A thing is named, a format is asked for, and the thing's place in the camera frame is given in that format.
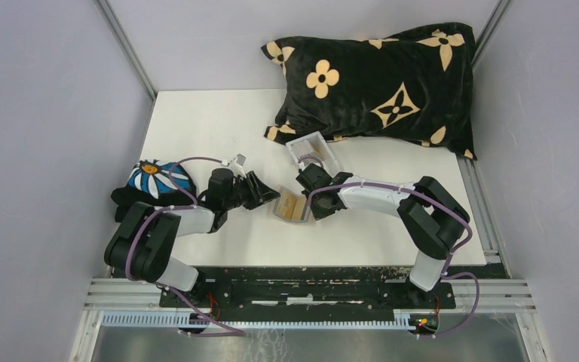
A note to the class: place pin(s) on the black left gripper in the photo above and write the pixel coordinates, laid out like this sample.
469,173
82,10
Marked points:
260,194

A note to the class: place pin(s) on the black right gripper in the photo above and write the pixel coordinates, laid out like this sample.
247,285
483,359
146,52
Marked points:
319,213

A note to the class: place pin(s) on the beige leather card holder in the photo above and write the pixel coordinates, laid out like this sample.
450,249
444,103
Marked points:
290,208

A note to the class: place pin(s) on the clear plastic card box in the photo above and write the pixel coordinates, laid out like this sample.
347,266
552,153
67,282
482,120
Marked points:
327,158

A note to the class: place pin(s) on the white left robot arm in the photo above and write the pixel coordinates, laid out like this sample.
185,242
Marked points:
143,244

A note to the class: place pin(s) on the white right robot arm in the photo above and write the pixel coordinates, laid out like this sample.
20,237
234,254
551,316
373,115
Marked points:
437,224

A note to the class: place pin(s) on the stack of cards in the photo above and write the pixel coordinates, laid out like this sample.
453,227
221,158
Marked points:
304,149

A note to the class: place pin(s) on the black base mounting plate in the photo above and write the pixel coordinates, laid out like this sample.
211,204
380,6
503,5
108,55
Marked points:
406,298

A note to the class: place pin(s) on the black blue flower cloth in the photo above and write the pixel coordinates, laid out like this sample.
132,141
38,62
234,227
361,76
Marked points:
155,183

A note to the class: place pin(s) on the black floral pillow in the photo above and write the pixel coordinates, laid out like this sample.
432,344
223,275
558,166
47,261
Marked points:
415,85

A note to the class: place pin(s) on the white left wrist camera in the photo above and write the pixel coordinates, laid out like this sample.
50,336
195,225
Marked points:
236,165

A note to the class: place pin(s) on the slotted cable duct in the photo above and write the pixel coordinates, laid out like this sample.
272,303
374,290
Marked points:
191,321

